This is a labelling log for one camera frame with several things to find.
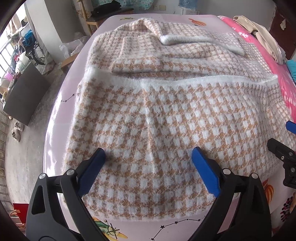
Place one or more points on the beige white houndstooth fuzzy coat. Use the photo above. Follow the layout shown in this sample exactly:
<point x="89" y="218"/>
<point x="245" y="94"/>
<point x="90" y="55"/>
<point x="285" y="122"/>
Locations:
<point x="153" y="91"/>

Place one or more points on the white water dispenser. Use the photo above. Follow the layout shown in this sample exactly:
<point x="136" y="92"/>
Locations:
<point x="185" y="11"/>

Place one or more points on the red box on floor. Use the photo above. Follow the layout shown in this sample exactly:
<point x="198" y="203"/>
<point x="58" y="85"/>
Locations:
<point x="20" y="210"/>

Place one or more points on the pink patterned bed sheet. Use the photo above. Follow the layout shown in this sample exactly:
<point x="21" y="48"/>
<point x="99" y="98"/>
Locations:
<point x="63" y="111"/>

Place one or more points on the dark grey board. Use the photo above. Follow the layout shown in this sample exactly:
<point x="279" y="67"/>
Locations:
<point x="26" y="95"/>

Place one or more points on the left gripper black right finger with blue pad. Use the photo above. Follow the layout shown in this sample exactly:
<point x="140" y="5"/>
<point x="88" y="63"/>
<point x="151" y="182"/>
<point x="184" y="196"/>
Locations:
<point x="251" y="220"/>

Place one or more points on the small wooden stool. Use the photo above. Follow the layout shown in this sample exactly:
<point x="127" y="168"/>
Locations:
<point x="65" y="65"/>

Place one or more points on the blue water bottle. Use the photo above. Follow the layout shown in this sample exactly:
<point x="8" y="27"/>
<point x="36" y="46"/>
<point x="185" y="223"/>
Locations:
<point x="188" y="4"/>

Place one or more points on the beige clothes on bed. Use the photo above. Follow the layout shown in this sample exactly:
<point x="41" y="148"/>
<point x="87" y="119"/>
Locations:
<point x="264" y="37"/>

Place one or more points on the white plastic bag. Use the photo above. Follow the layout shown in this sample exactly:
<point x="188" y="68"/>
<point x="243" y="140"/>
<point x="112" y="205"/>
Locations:
<point x="74" y="47"/>

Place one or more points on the teal floral hanging cloth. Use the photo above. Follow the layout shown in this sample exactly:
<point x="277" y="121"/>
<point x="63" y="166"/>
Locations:
<point x="136" y="4"/>

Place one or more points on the pair of beige shoes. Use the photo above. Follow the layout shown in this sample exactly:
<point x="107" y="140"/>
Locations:
<point x="16" y="131"/>

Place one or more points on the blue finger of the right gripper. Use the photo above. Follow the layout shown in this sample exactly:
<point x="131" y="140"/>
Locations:
<point x="291" y="127"/>

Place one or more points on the wheelchair with clothes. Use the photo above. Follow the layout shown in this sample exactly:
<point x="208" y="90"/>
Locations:
<point x="28" y="45"/>

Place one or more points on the black garment on chair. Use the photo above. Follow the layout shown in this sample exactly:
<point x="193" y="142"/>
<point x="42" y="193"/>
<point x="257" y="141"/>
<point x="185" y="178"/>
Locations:
<point x="106" y="8"/>

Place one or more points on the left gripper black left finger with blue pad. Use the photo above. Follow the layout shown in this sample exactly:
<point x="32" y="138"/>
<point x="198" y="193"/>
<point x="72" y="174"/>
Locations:
<point x="45" y="219"/>

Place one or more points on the blue garment on bed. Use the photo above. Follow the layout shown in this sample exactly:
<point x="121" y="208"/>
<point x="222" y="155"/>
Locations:
<point x="291" y="65"/>

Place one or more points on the dark red door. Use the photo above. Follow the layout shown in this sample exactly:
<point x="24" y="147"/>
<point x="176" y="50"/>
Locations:
<point x="284" y="33"/>

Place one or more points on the wooden chair black seat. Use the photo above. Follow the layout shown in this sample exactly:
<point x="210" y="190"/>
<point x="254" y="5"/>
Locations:
<point x="98" y="20"/>

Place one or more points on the hot pink floral blanket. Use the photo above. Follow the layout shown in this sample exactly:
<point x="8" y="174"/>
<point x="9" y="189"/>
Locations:
<point x="280" y="197"/>

